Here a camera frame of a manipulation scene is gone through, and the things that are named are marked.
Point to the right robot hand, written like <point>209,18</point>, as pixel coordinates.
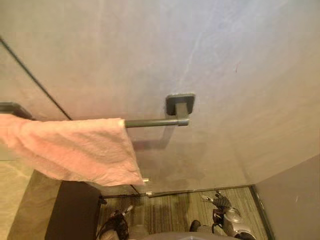
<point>221,200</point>

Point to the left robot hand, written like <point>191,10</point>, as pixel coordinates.
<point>115,225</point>

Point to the dark robot foot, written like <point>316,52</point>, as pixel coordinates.
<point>195,226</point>

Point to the black box bin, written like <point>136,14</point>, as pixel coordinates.
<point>72,212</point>

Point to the white pipe fitting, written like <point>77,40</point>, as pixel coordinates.
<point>145,180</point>
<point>149,193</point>

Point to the grey robot body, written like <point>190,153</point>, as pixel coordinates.
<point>190,236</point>

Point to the dark floor pipe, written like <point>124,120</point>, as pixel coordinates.
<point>172,193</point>

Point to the pink towel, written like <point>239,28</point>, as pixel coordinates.
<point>70,147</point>

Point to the dark grey towel bar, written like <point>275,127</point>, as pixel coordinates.
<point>152,123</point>

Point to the dark grey wall shelf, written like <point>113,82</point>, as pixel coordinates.
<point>15,108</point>

